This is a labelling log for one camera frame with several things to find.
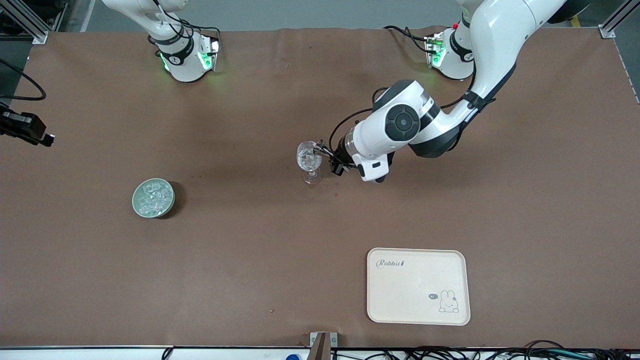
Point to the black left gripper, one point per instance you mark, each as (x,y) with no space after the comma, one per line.
(341,149)

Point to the pile of clear ice cubes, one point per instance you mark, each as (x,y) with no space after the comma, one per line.
(154,197)

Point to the aluminium frame profile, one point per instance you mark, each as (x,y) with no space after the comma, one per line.
(617,17)
(30,25)

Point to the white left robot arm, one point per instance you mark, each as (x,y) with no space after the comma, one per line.
(500,30)

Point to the brown table mat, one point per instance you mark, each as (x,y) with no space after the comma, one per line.
(250,275)

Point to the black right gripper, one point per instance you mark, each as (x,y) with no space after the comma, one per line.
(21,125)

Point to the cream rabbit print tray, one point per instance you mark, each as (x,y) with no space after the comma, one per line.
(400,295)

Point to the grey metal mount bracket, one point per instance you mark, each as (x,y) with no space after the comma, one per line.
(313,340)

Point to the clear stemmed wine glass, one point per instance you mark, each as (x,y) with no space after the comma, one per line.
(310,165)

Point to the pale green round bowl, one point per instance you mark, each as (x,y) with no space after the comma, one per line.
(135,200)

